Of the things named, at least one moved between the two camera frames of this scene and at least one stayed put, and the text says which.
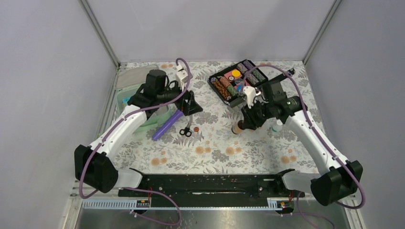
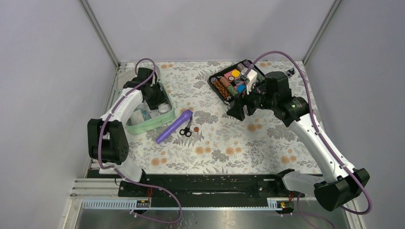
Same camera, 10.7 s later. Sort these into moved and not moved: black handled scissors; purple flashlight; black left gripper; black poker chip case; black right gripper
Moved: black right gripper; purple flashlight; black left gripper
Not moved: black handled scissors; black poker chip case
